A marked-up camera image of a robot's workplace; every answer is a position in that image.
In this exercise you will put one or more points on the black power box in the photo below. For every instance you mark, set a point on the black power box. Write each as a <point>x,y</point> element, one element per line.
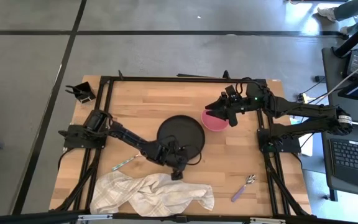
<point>354,62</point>

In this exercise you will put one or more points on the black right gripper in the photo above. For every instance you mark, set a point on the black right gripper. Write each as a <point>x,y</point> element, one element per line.
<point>244,105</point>

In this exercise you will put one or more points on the pink bowl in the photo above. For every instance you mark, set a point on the pink bowl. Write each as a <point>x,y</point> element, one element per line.
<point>213,124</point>

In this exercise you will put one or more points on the black aluminium table frame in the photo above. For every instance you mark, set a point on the black aluminium table frame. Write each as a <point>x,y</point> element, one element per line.
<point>182,79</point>

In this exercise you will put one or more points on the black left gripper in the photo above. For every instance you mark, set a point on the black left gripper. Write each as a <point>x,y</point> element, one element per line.
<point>168,155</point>

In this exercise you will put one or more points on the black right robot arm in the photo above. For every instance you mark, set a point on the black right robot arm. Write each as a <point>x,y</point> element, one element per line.
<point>306,110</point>

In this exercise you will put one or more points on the person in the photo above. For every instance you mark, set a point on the person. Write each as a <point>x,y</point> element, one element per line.
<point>326,13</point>

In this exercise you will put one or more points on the black round plate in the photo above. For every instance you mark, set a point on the black round plate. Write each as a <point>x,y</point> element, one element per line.
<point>185,130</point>

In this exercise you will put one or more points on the black keyboard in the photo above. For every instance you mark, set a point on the black keyboard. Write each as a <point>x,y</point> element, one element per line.
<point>354,155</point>

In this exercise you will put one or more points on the yellow power strip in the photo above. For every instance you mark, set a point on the yellow power strip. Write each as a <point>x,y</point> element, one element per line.
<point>303,99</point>

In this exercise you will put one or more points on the white checked cloth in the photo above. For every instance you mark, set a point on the white checked cloth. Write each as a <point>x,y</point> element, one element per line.
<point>154,196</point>

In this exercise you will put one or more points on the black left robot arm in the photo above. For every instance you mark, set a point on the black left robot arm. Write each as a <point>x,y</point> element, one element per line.
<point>129,137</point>

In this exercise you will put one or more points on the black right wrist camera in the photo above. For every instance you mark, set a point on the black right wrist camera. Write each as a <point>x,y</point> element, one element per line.
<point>232,93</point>

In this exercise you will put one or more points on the black bracket holder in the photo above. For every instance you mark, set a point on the black bracket holder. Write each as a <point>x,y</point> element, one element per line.
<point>81,91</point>

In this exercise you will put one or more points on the black rig beam silver brackets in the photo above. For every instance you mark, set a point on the black rig beam silver brackets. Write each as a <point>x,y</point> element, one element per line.
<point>42,217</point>

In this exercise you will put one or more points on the grey desk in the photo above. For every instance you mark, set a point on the grey desk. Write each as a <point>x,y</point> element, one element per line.
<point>350,124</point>

